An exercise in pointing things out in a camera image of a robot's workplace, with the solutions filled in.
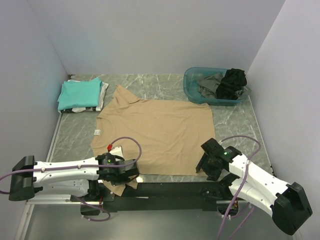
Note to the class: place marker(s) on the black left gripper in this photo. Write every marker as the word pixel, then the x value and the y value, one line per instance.
pixel 123 180

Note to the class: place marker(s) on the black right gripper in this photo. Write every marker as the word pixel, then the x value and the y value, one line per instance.
pixel 213 175

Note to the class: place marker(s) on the tan t shirt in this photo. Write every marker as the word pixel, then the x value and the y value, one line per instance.
pixel 166 134

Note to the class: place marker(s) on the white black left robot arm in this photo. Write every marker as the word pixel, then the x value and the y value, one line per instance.
pixel 76 178

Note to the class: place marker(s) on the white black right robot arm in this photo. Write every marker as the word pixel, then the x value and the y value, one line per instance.
pixel 239 177

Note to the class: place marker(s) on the black base crossbar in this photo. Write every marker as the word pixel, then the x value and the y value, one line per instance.
pixel 152 196

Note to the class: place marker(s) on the grey t shirt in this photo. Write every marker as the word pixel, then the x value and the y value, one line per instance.
pixel 207 85

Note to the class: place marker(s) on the teal plastic basket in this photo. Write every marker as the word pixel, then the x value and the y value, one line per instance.
pixel 190 87

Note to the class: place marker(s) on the black t shirt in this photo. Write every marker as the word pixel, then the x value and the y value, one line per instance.
pixel 231 85

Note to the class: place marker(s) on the folded teal t shirt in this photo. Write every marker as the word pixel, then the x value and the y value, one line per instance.
pixel 79 94

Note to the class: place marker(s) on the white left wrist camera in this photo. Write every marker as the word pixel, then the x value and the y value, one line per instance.
pixel 115 150

